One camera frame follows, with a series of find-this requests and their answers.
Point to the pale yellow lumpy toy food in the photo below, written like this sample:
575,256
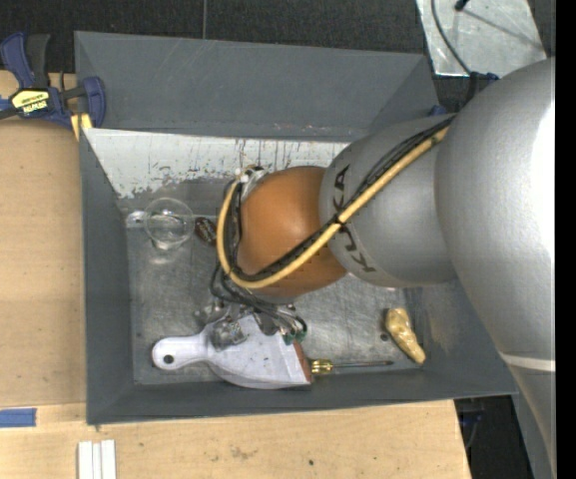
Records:
403,335

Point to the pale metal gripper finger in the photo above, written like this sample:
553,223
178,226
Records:
212,312
227,335

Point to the pale wood board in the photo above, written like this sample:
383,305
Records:
33,267

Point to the white paddle with red-brown edge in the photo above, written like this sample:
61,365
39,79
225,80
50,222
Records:
257,362

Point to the clear glass cup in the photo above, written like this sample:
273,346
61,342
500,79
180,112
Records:
168,222

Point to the grey metal bin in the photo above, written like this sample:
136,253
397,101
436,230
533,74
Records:
177,88

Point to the small dark brown packet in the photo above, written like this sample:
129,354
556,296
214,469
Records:
205,230

